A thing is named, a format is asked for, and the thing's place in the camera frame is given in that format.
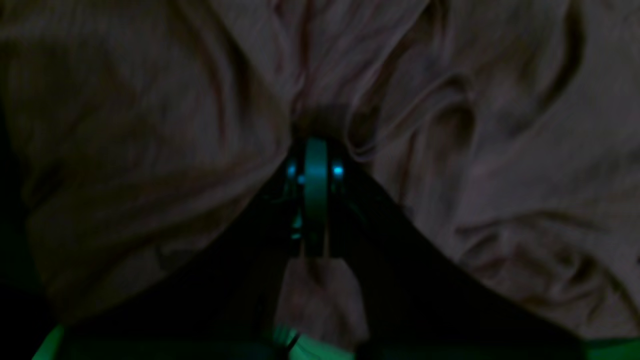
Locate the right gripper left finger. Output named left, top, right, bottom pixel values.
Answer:
left=57, top=137, right=329, bottom=360

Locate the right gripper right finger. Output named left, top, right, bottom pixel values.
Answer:
left=327, top=142, right=586, bottom=360

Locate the red long-sleeve shirt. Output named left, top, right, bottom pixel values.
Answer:
left=1, top=0, right=639, bottom=350

